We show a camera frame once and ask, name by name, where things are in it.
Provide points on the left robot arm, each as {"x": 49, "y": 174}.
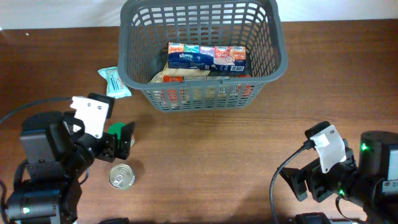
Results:
{"x": 38, "y": 197}

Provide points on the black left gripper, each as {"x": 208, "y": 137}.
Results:
{"x": 109, "y": 150}

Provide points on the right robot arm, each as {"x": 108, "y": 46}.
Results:
{"x": 371, "y": 184}

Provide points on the green lidded jar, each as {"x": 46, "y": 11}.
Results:
{"x": 115, "y": 129}

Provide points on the silver pull-tab tin can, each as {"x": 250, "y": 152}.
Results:
{"x": 121, "y": 177}

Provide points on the grey plastic lattice basket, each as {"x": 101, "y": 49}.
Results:
{"x": 147, "y": 27}

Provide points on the mint green wipes packet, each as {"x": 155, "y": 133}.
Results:
{"x": 115, "y": 86}

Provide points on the brown paper pouch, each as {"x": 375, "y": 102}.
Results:
{"x": 179, "y": 75}

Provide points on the Kleenex tissue multipack box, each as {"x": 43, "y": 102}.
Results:
{"x": 212, "y": 58}

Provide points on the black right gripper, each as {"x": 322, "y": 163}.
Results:
{"x": 313, "y": 175}

